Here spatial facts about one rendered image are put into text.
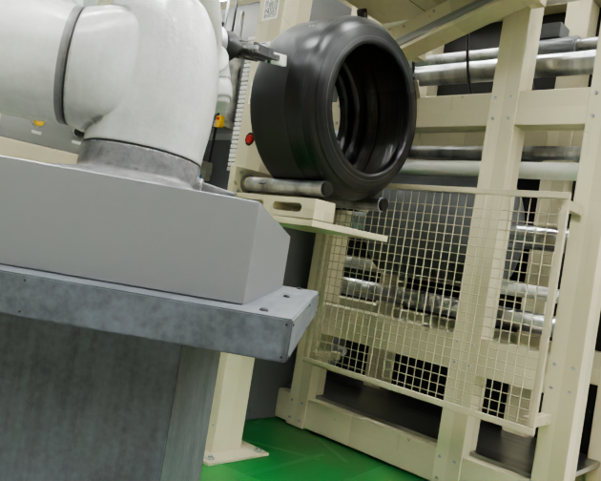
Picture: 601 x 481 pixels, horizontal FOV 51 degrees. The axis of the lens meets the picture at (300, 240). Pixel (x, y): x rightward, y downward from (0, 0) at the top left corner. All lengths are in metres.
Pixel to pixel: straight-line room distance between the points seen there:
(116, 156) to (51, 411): 0.30
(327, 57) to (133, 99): 1.08
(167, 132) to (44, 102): 0.16
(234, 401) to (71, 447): 1.47
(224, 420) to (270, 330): 1.65
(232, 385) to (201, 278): 1.57
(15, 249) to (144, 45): 0.29
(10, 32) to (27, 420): 0.44
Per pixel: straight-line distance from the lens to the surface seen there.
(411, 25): 2.40
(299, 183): 1.87
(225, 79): 1.48
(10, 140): 2.03
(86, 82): 0.82
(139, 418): 0.75
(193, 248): 0.63
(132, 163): 0.79
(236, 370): 2.18
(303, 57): 1.83
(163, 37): 0.83
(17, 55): 0.84
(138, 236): 0.65
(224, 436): 2.24
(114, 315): 0.60
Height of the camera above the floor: 0.71
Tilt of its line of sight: 1 degrees up
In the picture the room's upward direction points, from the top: 9 degrees clockwise
